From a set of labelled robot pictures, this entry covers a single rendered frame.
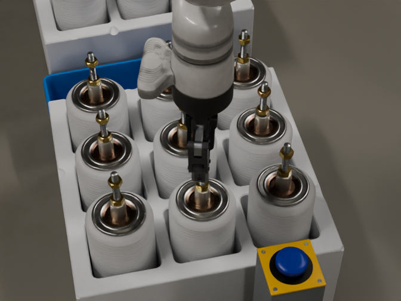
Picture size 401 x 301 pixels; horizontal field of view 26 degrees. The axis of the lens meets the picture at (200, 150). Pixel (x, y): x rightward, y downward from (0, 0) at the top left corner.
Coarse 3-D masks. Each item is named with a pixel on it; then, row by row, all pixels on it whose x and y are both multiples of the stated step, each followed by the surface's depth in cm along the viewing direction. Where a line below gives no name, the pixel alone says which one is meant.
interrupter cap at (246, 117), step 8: (248, 112) 133; (272, 112) 133; (240, 120) 132; (248, 120) 132; (272, 120) 132; (280, 120) 132; (240, 128) 131; (248, 128) 131; (272, 128) 131; (280, 128) 131; (248, 136) 130; (256, 136) 130; (264, 136) 130; (272, 136) 130; (280, 136) 130; (256, 144) 129; (264, 144) 129
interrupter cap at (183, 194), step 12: (180, 192) 123; (192, 192) 123; (216, 192) 123; (180, 204) 121; (192, 204) 122; (216, 204) 121; (228, 204) 121; (192, 216) 120; (204, 216) 120; (216, 216) 120
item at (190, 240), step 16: (176, 192) 123; (176, 208) 121; (176, 224) 121; (192, 224) 120; (208, 224) 120; (224, 224) 120; (176, 240) 124; (192, 240) 122; (208, 240) 122; (224, 240) 124; (176, 256) 128; (192, 256) 125; (208, 256) 125
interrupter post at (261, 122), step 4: (256, 112) 129; (256, 116) 129; (260, 116) 129; (264, 116) 129; (268, 116) 129; (256, 120) 129; (260, 120) 129; (264, 120) 129; (268, 120) 129; (256, 124) 130; (260, 124) 130; (264, 124) 130; (268, 124) 130; (256, 128) 131; (260, 128) 130; (264, 128) 130
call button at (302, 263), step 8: (288, 248) 107; (296, 248) 107; (280, 256) 107; (288, 256) 106; (296, 256) 106; (304, 256) 107; (280, 264) 106; (288, 264) 106; (296, 264) 106; (304, 264) 106; (280, 272) 106; (288, 272) 105; (296, 272) 105
